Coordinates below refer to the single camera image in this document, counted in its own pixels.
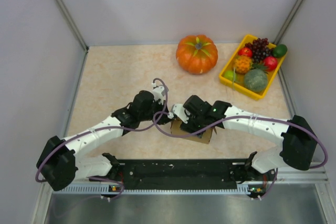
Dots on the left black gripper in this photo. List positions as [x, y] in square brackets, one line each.
[165, 117]

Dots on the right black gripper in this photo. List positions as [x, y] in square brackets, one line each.
[189, 127]

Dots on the brown cardboard box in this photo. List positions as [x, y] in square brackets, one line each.
[203, 137]

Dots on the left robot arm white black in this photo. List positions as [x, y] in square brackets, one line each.
[64, 160]

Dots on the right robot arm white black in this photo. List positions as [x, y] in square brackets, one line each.
[293, 139]

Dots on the yellow plastic tray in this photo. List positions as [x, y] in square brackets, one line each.
[253, 66]

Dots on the green lime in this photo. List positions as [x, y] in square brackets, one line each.
[230, 75]

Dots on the orange pumpkin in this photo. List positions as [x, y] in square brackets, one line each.
[196, 54]

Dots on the green melon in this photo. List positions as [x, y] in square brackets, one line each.
[255, 80]

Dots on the orange pineapple toy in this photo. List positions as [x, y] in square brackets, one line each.
[242, 64]

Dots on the red apple left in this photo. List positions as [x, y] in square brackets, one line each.
[245, 52]

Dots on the red apple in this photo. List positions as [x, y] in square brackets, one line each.
[245, 52]
[270, 63]

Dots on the dark purple grape bunch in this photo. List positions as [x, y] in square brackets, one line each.
[260, 49]

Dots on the red apple right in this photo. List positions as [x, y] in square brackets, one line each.
[270, 63]

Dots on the green avocado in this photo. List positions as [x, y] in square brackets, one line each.
[279, 51]

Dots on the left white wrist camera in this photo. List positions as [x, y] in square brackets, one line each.
[159, 92]

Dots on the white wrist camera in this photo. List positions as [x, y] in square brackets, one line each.
[159, 92]
[178, 111]

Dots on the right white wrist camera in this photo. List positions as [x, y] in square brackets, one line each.
[178, 111]

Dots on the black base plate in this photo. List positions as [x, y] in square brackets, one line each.
[185, 174]

